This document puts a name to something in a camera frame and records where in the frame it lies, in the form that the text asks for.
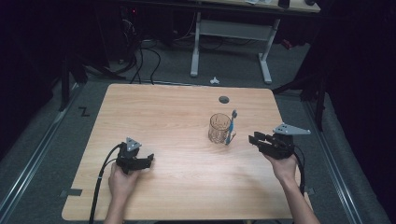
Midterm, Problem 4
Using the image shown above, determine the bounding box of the metal floor rail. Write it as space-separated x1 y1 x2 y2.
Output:
302 99 366 224
0 83 82 220

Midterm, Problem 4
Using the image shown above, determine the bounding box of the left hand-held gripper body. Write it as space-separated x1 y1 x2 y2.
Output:
116 136 143 175

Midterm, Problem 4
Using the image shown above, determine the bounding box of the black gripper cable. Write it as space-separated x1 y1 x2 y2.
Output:
88 143 123 224
292 145 306 197

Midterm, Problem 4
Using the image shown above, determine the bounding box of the person's left hand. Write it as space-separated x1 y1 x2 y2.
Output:
107 161 141 200

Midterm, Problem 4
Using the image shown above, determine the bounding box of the blue toothbrush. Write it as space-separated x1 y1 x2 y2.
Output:
224 109 238 147

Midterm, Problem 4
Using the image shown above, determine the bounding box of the black metal stand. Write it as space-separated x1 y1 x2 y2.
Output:
272 69 329 133
58 54 90 113

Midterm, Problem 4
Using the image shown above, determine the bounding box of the bundle of black floor cables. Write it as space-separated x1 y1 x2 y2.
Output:
120 17 163 86

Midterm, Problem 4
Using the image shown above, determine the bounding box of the white-legged desk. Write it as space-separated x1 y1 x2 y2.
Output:
190 0 322 85

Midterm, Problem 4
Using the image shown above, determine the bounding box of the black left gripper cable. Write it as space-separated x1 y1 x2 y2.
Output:
88 143 123 224

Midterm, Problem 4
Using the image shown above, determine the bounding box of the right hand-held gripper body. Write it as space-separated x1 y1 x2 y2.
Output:
260 123 312 161

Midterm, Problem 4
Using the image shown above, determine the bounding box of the clear glass cup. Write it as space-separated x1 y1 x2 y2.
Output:
207 112 233 145

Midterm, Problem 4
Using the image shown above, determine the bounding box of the person's right hand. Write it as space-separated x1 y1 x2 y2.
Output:
263 153 299 185

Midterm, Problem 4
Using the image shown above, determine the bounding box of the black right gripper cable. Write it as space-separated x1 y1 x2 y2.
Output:
292 145 306 197

